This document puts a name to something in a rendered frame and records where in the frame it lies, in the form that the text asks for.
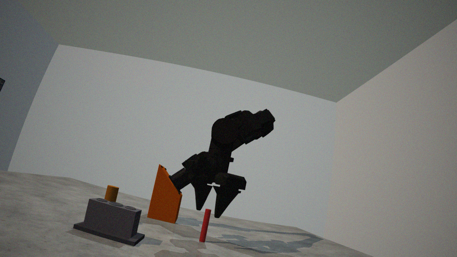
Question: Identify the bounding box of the red peg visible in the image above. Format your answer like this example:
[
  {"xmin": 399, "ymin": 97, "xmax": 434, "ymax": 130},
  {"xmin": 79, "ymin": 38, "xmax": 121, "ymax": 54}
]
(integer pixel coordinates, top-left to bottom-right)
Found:
[{"xmin": 199, "ymin": 209, "xmax": 211, "ymax": 242}]

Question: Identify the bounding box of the orange cylinder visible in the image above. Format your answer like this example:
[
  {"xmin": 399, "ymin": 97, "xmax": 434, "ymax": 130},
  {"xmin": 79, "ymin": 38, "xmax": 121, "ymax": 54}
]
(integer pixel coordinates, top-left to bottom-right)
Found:
[{"xmin": 105, "ymin": 185, "xmax": 119, "ymax": 202}]

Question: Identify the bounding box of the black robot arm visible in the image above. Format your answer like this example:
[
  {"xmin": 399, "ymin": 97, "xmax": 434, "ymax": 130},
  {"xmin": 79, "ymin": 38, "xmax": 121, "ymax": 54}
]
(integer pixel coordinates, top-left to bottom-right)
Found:
[{"xmin": 168, "ymin": 109, "xmax": 275, "ymax": 193}]

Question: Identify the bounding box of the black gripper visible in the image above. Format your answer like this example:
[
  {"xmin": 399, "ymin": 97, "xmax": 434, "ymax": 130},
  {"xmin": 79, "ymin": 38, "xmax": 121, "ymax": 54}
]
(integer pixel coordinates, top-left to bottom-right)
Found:
[{"xmin": 188, "ymin": 148, "xmax": 246, "ymax": 218}]

